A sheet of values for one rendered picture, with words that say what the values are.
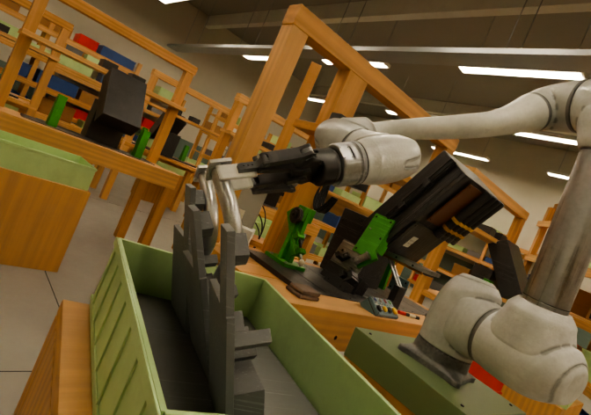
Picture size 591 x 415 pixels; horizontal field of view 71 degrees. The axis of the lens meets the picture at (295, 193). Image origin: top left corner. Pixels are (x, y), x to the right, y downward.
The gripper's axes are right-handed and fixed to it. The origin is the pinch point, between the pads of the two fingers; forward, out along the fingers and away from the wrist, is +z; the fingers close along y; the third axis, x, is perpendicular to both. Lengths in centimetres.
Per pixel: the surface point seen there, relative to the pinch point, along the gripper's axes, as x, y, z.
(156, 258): -3.3, -36.7, 12.0
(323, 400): 38.6, -23.3, -11.5
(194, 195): -4.3, -11.4, 5.1
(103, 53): -594, -467, -11
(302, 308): 12, -61, -30
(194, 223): 8.0, -0.1, 8.9
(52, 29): -603, -429, 60
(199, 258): 12.4, -4.4, 8.7
